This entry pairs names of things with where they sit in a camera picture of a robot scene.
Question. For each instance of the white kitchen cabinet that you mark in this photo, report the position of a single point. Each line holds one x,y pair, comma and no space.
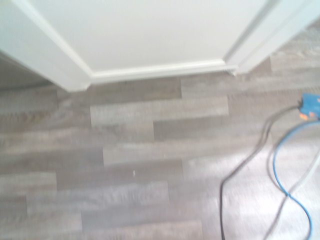
150,37

